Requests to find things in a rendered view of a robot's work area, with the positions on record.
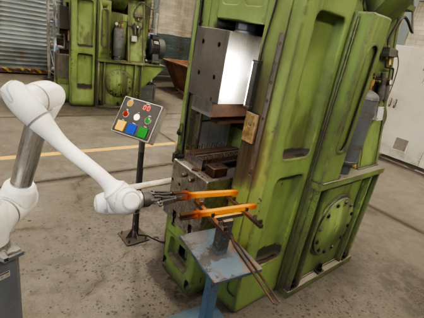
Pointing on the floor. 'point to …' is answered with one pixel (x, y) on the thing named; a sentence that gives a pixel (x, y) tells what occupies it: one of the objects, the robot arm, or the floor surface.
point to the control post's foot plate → (132, 237)
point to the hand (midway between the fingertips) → (180, 195)
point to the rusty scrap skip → (177, 73)
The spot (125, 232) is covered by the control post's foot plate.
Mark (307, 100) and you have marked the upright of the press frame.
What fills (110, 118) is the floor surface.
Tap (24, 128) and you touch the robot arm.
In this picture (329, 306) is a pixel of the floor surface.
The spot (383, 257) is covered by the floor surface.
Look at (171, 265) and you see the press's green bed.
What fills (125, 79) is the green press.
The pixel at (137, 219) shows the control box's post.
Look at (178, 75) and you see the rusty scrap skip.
